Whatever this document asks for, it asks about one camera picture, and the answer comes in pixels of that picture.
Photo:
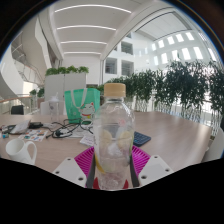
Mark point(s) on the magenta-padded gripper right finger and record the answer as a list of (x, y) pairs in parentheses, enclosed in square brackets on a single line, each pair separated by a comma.
[(155, 170)]

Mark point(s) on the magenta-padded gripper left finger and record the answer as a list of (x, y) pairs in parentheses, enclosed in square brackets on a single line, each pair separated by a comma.
[(70, 171)]

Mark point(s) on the clear plastic bottle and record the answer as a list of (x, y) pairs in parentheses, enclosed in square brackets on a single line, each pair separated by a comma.
[(114, 133)]

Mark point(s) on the dark blue flat case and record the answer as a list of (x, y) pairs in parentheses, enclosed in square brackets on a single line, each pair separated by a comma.
[(141, 138)]

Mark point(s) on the white paper sheet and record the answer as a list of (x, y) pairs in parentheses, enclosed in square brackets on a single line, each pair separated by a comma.
[(87, 140)]

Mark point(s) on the colourful sticker sheet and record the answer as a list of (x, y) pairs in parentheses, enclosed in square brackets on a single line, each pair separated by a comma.
[(33, 135)]

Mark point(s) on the white mug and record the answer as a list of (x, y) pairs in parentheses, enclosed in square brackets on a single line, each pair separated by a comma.
[(16, 150)]

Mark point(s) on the black wallet with cards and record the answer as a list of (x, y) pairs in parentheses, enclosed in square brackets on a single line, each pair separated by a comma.
[(35, 125)]

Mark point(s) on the clear shaker bottle, white lid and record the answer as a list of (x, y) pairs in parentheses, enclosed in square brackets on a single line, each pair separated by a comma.
[(54, 110)]

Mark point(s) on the white paper pouch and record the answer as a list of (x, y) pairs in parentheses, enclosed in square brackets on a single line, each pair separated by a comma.
[(20, 126)]

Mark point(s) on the green tote bag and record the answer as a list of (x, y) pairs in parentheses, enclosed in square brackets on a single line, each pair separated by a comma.
[(81, 105)]

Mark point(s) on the blue and green marker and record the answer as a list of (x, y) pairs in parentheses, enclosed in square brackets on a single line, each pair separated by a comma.
[(5, 135)]

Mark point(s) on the black chair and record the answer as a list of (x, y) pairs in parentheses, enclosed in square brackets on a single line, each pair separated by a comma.
[(17, 110)]

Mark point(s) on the potted green plants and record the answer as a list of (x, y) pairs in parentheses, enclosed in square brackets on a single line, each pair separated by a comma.
[(37, 93)]

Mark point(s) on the white cabinet topped with plants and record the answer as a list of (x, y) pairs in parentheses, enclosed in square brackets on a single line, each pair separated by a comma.
[(65, 86)]

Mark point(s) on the row of green plants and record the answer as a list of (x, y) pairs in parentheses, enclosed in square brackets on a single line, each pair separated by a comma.
[(180, 86)]

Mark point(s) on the ceiling light strips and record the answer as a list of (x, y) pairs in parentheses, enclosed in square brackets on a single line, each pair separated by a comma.
[(90, 27)]

